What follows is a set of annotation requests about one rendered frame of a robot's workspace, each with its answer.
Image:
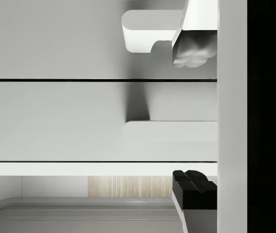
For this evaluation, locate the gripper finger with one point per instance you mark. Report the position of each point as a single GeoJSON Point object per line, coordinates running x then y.
{"type": "Point", "coordinates": [196, 196]}
{"type": "Point", "coordinates": [196, 41]}

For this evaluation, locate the white cabinet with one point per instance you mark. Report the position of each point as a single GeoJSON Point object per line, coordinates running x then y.
{"type": "Point", "coordinates": [55, 116]}

